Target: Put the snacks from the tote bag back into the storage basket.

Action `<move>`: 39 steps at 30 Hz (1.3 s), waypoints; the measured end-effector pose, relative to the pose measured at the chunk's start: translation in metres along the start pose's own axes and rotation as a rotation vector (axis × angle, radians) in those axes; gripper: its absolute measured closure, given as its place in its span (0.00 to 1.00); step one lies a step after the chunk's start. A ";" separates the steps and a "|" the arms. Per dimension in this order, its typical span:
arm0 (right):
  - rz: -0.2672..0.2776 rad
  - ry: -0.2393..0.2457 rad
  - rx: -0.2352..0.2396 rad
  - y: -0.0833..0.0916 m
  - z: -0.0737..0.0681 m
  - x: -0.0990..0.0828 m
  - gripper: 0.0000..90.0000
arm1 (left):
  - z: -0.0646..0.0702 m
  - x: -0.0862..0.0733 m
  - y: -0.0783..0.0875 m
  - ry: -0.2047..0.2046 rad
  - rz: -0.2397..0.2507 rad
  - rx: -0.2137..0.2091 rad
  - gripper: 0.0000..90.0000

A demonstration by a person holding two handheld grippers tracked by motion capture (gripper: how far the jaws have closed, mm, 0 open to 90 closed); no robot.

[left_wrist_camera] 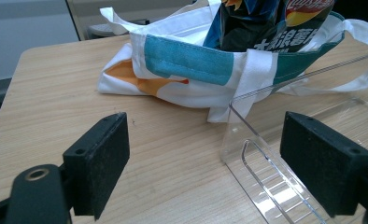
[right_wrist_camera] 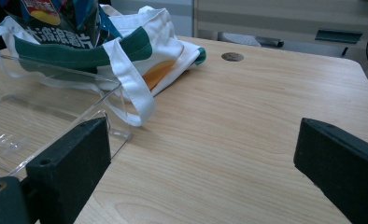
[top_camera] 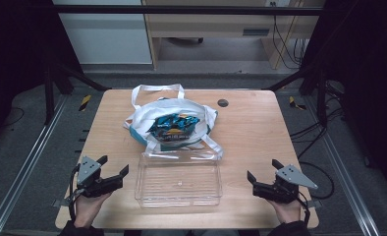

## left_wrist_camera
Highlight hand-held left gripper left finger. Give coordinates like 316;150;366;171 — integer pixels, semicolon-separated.
62;111;131;221

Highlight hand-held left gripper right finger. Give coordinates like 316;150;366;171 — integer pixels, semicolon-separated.
279;111;368;218

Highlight dark blue snack packet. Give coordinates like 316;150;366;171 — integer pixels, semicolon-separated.
203;0;336;53

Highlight white tote bag with teal band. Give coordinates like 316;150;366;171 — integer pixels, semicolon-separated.
96;0;368;123

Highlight clear plastic tray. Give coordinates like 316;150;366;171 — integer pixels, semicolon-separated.
220;50;368;224

